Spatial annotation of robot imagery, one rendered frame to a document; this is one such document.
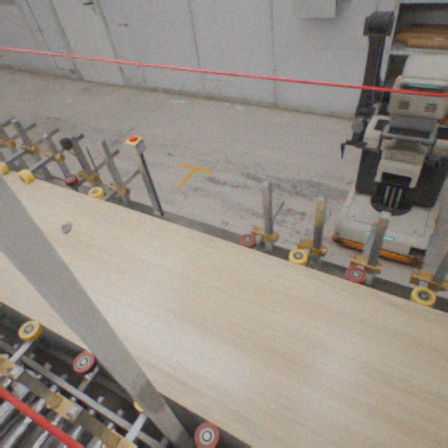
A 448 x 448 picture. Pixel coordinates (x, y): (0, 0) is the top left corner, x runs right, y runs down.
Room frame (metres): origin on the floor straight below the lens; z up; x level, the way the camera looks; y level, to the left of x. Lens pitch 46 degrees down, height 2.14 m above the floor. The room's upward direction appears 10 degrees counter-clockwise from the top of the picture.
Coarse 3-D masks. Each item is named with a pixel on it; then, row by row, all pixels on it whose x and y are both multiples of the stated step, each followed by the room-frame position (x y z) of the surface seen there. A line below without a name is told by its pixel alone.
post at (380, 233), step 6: (384, 216) 0.91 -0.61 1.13; (384, 222) 0.91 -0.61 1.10; (378, 228) 0.92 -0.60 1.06; (384, 228) 0.90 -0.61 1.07; (378, 234) 0.91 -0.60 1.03; (384, 234) 0.90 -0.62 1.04; (378, 240) 0.91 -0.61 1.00; (372, 246) 0.92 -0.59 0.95; (378, 246) 0.91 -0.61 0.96; (372, 252) 0.92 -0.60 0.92; (378, 252) 0.90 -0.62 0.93; (372, 258) 0.91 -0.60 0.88; (372, 264) 0.91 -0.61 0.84; (372, 276) 0.90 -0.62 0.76
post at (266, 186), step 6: (264, 186) 1.21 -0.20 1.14; (270, 186) 1.21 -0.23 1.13; (264, 192) 1.21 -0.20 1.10; (270, 192) 1.21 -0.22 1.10; (264, 198) 1.21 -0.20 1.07; (270, 198) 1.21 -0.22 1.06; (264, 204) 1.21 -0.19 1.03; (270, 204) 1.20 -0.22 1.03; (264, 210) 1.21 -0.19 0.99; (270, 210) 1.20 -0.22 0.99; (264, 216) 1.21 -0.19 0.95; (270, 216) 1.20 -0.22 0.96; (264, 222) 1.21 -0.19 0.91; (270, 222) 1.20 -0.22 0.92; (270, 228) 1.20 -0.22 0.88; (270, 234) 1.19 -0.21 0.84; (270, 246) 1.20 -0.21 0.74
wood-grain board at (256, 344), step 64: (64, 192) 1.76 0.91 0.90; (0, 256) 1.31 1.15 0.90; (64, 256) 1.23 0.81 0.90; (128, 256) 1.15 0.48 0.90; (192, 256) 1.08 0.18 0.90; (256, 256) 1.02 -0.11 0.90; (128, 320) 0.80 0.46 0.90; (192, 320) 0.75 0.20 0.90; (256, 320) 0.70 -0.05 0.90; (320, 320) 0.65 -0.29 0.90; (384, 320) 0.61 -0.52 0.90; (192, 384) 0.50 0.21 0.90; (256, 384) 0.46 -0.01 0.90; (320, 384) 0.43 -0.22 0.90; (384, 384) 0.39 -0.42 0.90
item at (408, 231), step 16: (352, 192) 1.99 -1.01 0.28; (352, 208) 1.82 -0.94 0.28; (368, 208) 1.79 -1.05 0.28; (384, 208) 1.77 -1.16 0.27; (400, 208) 1.74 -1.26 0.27; (416, 208) 1.71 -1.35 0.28; (432, 208) 1.68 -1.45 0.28; (336, 224) 1.73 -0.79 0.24; (352, 224) 1.67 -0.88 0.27; (368, 224) 1.64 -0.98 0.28; (400, 224) 1.59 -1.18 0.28; (416, 224) 1.56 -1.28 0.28; (432, 224) 1.55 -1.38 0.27; (336, 240) 1.70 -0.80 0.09; (352, 240) 1.64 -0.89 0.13; (384, 240) 1.52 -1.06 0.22; (400, 240) 1.47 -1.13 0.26; (416, 240) 1.43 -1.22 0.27; (384, 256) 1.50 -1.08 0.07; (400, 256) 1.45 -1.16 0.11; (416, 256) 1.40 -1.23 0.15
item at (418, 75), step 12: (408, 60) 1.66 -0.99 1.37; (420, 60) 1.62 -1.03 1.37; (432, 60) 1.60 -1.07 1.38; (444, 60) 1.57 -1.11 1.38; (408, 72) 1.61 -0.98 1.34; (420, 72) 1.58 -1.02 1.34; (432, 72) 1.56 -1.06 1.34; (444, 72) 1.53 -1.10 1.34; (408, 84) 1.58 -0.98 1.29; (420, 84) 1.55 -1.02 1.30; (432, 84) 1.52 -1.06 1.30; (444, 84) 1.49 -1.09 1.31
